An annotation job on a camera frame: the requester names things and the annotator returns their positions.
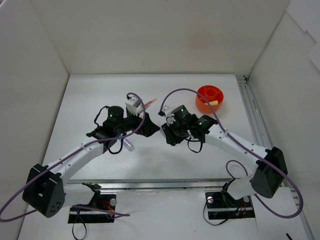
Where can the orange round divided container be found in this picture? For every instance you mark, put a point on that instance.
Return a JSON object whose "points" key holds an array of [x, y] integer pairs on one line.
{"points": [[210, 93]]}

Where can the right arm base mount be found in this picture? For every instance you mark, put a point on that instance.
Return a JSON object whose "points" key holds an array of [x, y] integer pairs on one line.
{"points": [[217, 209]]}

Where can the yellow highlighter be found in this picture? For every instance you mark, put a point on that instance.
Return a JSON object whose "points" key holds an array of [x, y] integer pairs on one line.
{"points": [[214, 103]]}

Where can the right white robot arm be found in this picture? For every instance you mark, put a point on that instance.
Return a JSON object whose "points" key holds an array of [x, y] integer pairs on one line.
{"points": [[268, 165]]}

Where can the clear blue glue bottle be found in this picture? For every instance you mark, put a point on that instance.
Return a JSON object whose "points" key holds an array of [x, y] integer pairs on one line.
{"points": [[128, 145]]}

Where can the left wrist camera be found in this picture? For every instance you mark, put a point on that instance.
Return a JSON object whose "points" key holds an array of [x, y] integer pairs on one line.
{"points": [[133, 107]]}

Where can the pink capped pen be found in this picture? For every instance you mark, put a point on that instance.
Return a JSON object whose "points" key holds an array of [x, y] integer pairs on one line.
{"points": [[150, 102]]}

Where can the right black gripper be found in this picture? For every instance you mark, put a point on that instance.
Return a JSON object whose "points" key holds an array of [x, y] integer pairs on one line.
{"points": [[170, 135]]}

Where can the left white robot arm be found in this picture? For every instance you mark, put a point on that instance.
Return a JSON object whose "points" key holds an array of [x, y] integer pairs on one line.
{"points": [[47, 188]]}

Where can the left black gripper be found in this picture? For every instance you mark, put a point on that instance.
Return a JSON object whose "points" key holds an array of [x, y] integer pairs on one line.
{"points": [[145, 125]]}

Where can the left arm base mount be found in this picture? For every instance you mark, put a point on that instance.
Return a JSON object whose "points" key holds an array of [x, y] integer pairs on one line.
{"points": [[103, 202]]}

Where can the aluminium frame rail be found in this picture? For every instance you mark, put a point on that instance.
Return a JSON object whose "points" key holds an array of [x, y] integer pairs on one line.
{"points": [[261, 137]]}

